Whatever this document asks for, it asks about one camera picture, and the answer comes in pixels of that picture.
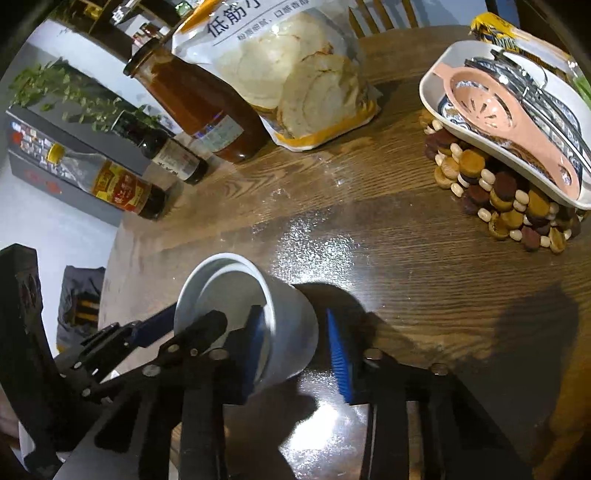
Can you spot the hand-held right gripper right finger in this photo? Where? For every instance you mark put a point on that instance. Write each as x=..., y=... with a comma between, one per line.
x=339, y=355

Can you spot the pink egg separator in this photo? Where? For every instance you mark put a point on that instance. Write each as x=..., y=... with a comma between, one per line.
x=540, y=152

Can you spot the yellow snack packet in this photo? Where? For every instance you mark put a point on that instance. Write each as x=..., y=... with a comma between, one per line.
x=508, y=32

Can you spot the white oval dish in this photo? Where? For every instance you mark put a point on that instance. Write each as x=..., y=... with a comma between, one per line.
x=512, y=173

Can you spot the green packet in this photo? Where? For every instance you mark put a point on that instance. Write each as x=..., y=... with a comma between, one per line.
x=584, y=90

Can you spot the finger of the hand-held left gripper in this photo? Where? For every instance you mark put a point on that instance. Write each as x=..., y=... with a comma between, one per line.
x=154, y=323
x=203, y=328

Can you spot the green leafy plant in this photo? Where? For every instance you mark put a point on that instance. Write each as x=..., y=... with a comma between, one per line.
x=69, y=92

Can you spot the wooden slatted chair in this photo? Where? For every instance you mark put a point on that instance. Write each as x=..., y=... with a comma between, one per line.
x=87, y=311

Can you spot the tall white bowl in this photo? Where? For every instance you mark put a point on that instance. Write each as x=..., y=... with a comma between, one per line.
x=291, y=323

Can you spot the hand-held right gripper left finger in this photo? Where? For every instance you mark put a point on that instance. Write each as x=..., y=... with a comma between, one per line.
x=254, y=348

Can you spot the small dark sauce bottle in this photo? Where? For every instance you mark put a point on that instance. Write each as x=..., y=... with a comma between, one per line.
x=171, y=157

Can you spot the orange sauce bottle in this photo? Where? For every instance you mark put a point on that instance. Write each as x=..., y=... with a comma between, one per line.
x=198, y=106

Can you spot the fridge photo magnets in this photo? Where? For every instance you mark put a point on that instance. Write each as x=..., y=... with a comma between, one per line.
x=30, y=138

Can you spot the wooden bead trivet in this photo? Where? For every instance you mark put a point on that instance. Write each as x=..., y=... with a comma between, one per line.
x=503, y=203

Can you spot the flour bag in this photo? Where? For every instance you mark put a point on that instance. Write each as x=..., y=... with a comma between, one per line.
x=277, y=60

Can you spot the dark clothes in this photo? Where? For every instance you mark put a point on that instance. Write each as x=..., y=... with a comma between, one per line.
x=78, y=281

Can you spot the large soy sauce bottle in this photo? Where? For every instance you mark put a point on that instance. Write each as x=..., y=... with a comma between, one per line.
x=115, y=184

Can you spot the grey refrigerator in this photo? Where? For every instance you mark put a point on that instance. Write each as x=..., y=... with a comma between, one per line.
x=46, y=166

